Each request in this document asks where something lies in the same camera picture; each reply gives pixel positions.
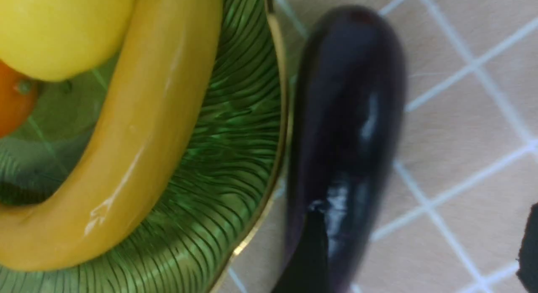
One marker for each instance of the purple toy eggplant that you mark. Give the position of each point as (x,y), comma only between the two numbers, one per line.
(347,118)

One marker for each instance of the yellow toy lemon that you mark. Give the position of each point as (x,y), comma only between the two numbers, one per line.
(53,40)

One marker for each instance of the green glass plate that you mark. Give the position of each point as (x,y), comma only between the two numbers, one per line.
(213,200)

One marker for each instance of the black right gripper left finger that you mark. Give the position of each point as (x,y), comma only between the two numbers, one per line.
(307,271)

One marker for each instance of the checkered beige tablecloth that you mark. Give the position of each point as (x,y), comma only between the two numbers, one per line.
(466,174)

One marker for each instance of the yellow toy banana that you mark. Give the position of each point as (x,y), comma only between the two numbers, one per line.
(145,125)

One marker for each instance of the orange toy persimmon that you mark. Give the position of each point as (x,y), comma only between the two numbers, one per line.
(18,96)

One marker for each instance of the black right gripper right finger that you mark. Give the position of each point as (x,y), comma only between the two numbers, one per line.
(528,253)

